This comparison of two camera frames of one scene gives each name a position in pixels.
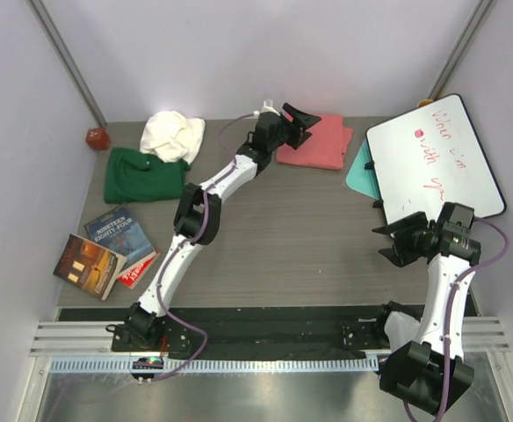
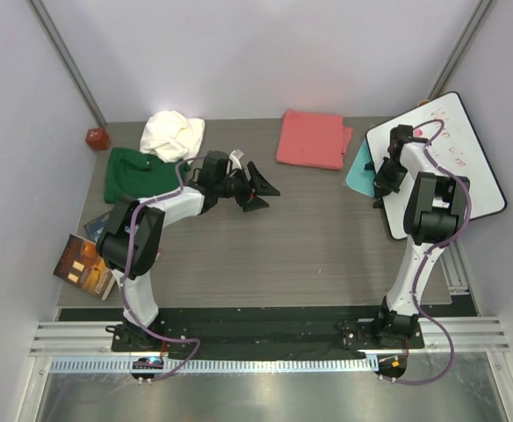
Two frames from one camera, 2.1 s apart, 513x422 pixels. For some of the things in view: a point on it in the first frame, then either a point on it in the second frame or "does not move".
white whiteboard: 429,157 does not move
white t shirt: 172,137 does not move
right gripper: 415,220 -> 382,186
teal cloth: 360,178 does not move
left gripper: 304,121 -> 262,186
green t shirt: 134,176 does not move
